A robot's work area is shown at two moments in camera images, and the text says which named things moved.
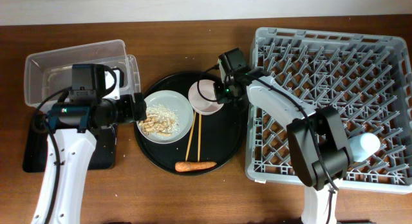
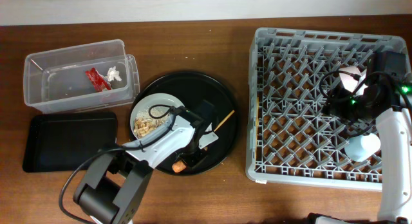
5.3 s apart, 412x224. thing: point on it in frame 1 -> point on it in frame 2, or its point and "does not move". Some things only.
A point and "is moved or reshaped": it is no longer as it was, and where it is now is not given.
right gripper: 221,94 -> 336,100
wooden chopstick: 193,125 is moved or reshaped
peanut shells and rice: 160,120 is moved or reshaped
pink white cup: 203,98 -> 349,81
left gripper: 129,114 -> 191,162
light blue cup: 364,145 does not move
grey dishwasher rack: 368,78 does not move
